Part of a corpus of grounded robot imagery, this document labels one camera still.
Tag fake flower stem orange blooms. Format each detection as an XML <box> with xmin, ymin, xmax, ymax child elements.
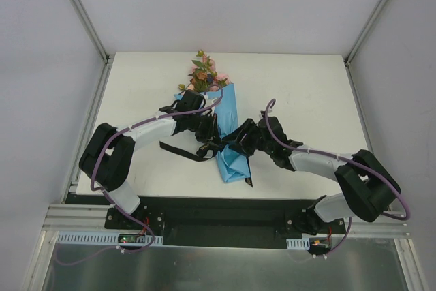
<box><xmin>178</xmin><ymin>67</ymin><xmax>219</xmax><ymax>93</ymax></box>

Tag aluminium front rail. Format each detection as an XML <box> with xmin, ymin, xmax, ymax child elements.
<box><xmin>42</xmin><ymin>204</ymin><xmax>411</xmax><ymax>239</ymax></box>

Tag aluminium frame post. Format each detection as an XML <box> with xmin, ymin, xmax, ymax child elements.
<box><xmin>50</xmin><ymin>0</ymin><xmax>115</xmax><ymax>64</ymax></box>
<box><xmin>343</xmin><ymin>0</ymin><xmax>415</xmax><ymax>65</ymax></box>

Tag black ribbon gold lettering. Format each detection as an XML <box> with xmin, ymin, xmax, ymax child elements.
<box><xmin>159</xmin><ymin>141</ymin><xmax>253</xmax><ymax>187</ymax></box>

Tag fake flower stem pink roses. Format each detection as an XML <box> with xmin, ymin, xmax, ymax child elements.
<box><xmin>189</xmin><ymin>50</ymin><xmax>231</xmax><ymax>88</ymax></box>

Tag left aluminium frame post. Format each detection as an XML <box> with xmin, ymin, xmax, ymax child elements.
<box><xmin>50</xmin><ymin>0</ymin><xmax>115</xmax><ymax>64</ymax></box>

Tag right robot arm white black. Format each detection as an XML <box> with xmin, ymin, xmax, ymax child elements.
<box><xmin>223</xmin><ymin>117</ymin><xmax>401</xmax><ymax>235</ymax></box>

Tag blue wrapping paper sheet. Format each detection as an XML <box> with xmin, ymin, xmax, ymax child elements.
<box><xmin>171</xmin><ymin>84</ymin><xmax>251</xmax><ymax>183</ymax></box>

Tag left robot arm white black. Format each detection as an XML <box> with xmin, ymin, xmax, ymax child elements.
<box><xmin>78</xmin><ymin>91</ymin><xmax>221</xmax><ymax>229</ymax></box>

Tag white cable duct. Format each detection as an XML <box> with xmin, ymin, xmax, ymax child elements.
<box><xmin>286</xmin><ymin>237</ymin><xmax>310</xmax><ymax>251</ymax></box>
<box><xmin>57</xmin><ymin>232</ymin><xmax>164</xmax><ymax>247</ymax></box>

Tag right aluminium frame post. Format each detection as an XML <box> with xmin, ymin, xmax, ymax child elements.
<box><xmin>343</xmin><ymin>0</ymin><xmax>415</xmax><ymax>65</ymax></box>

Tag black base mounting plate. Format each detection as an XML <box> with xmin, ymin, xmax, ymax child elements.
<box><xmin>105</xmin><ymin>195</ymin><xmax>354</xmax><ymax>247</ymax></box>

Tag left white cable duct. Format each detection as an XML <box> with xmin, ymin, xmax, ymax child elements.
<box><xmin>57</xmin><ymin>232</ymin><xmax>164</xmax><ymax>247</ymax></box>

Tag right white cable duct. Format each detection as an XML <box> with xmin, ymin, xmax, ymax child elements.
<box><xmin>286</xmin><ymin>237</ymin><xmax>310</xmax><ymax>251</ymax></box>

